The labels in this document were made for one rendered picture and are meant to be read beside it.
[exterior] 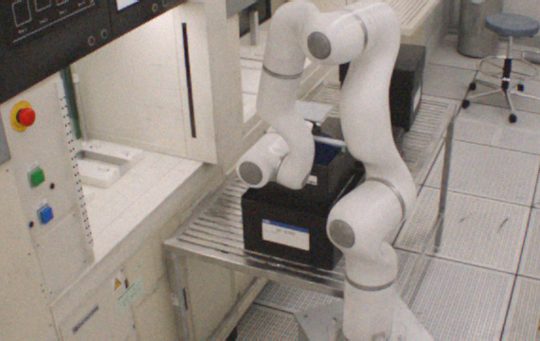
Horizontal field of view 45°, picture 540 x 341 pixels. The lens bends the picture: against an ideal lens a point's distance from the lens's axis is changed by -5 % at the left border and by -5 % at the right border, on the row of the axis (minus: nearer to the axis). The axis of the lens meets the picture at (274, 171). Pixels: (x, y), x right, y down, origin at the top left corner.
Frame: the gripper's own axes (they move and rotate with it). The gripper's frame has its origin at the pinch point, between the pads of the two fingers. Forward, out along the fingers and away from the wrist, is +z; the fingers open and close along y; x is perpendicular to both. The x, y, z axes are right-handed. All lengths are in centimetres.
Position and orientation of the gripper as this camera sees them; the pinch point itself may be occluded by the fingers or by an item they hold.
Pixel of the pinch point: (304, 117)
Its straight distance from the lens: 183.6
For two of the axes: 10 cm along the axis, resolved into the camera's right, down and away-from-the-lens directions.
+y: 9.0, 1.9, -3.9
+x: -0.4, -8.7, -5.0
